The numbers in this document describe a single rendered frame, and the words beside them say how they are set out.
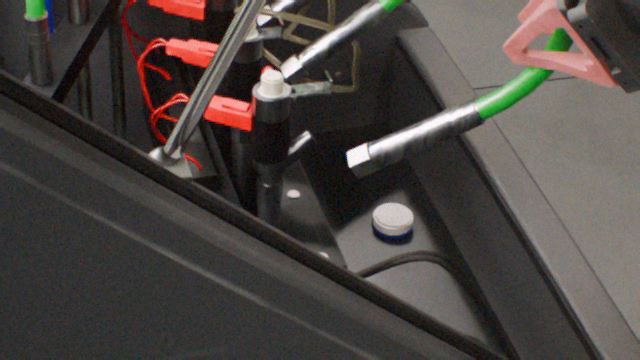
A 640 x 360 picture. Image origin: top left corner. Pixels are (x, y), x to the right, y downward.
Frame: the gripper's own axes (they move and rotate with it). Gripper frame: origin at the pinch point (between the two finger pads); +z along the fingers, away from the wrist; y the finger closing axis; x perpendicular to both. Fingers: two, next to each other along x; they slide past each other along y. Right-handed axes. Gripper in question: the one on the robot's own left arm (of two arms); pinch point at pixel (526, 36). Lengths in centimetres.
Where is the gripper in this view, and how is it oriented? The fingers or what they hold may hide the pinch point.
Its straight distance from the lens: 79.2
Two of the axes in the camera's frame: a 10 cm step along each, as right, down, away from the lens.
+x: 6.5, 6.7, 3.6
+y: -4.3, 7.2, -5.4
